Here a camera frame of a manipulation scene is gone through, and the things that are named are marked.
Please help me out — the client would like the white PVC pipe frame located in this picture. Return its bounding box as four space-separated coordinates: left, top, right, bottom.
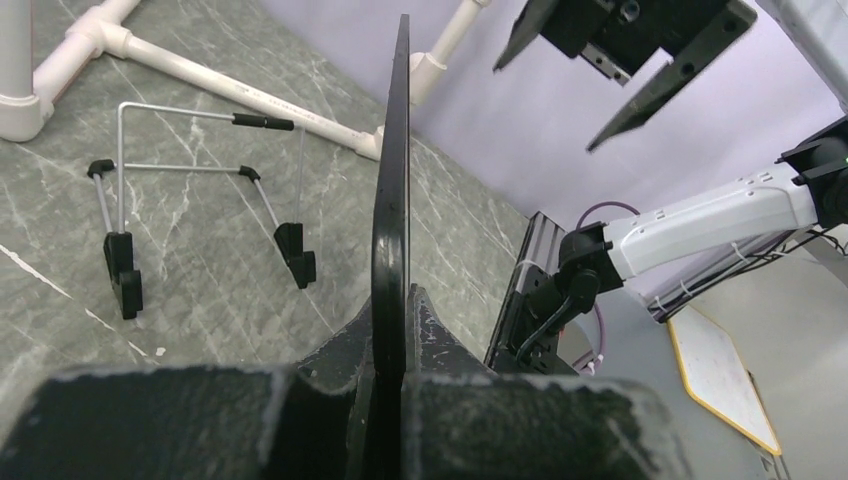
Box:
0 0 495 162

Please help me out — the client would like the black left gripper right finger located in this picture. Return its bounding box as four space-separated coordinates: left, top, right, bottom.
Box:
400 286 693 479

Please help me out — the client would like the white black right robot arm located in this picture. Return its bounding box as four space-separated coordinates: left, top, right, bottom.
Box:
485 1 847 373

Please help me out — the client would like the yellow framed white board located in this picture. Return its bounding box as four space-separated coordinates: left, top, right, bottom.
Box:
667 307 782 456

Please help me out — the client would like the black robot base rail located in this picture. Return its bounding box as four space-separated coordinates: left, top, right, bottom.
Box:
484 212 576 376

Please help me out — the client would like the white whiteboard black frame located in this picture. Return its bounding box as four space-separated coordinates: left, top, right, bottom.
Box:
371 13 410 479

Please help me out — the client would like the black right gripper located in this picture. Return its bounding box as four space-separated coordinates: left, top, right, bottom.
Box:
492 0 757 152

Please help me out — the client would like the metal wire whiteboard stand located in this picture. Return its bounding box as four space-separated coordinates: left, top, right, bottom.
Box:
86 101 318 320

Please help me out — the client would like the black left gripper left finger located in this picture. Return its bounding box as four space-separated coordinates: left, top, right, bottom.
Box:
1 307 371 479

